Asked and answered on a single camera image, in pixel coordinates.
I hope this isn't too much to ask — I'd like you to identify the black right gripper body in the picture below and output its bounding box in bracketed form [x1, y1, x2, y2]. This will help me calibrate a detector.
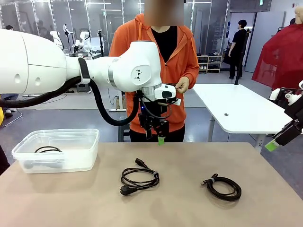
[285, 94, 303, 138]

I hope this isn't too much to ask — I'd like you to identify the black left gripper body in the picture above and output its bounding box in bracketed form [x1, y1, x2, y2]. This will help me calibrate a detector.
[138, 113, 169, 137]

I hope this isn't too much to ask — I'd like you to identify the black power cord with plug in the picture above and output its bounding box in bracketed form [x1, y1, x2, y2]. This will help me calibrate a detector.
[23, 146, 65, 170]
[119, 157, 160, 196]

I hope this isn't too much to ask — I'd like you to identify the thick braided black USB cable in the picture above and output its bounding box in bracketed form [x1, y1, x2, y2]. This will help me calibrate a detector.
[201, 174, 242, 202]

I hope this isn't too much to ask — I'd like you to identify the orange-sleeved left forearm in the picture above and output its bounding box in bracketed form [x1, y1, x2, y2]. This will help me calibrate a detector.
[183, 63, 200, 90]

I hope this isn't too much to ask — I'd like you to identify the person's left hand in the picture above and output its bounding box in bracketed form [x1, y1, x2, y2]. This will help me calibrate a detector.
[175, 76, 191, 93]

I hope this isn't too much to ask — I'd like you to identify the grey-green plastic stool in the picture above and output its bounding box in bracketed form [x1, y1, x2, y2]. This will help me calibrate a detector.
[117, 125, 131, 143]

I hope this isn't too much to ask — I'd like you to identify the white rounded table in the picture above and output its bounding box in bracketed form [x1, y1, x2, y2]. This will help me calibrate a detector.
[192, 83, 294, 153]

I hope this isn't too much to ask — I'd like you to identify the red hairdresser cape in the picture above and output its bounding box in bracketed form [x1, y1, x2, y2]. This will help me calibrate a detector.
[251, 23, 303, 90]

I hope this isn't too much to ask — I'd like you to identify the person in orange hoodie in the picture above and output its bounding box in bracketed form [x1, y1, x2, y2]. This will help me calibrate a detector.
[108, 0, 200, 143]

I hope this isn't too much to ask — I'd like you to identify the clear plastic storage container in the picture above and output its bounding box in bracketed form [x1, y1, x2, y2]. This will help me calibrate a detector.
[11, 128, 100, 175]

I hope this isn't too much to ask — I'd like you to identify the grey step stool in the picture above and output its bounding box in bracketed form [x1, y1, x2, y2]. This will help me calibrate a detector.
[76, 82, 92, 93]

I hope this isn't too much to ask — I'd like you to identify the wooden shoe rack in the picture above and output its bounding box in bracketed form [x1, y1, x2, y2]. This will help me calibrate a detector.
[196, 54, 223, 74]

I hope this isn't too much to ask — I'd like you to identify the grey partition door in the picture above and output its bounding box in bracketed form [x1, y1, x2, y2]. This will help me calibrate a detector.
[245, 11, 286, 73]

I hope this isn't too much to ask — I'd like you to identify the person in black t-shirt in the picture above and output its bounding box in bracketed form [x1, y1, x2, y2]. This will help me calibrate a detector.
[228, 19, 249, 80]

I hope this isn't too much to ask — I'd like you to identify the white lab workbench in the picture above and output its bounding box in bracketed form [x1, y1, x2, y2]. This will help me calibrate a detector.
[65, 52, 102, 59]

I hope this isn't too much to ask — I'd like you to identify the bald mannequin head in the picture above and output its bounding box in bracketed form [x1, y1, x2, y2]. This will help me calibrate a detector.
[294, 6, 303, 26]

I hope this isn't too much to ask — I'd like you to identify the seated person in jeans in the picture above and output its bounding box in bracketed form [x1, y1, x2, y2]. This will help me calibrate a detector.
[0, 93, 19, 118]

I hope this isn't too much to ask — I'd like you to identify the black bulky object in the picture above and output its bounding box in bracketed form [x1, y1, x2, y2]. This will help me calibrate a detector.
[0, 143, 11, 176]

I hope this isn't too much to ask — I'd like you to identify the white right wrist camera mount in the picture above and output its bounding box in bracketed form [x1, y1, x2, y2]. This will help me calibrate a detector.
[269, 87, 303, 106]

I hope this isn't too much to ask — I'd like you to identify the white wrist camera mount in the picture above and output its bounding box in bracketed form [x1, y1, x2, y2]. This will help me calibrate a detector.
[163, 97, 182, 107]
[269, 87, 303, 106]

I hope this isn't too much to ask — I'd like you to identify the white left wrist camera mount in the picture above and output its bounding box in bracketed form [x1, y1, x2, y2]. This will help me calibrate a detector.
[163, 97, 182, 107]

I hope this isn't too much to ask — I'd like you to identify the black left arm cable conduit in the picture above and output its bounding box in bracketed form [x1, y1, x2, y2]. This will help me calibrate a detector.
[0, 75, 143, 126]

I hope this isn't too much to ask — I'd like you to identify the black camera tripod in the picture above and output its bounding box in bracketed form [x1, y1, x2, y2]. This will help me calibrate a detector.
[97, 29, 107, 57]

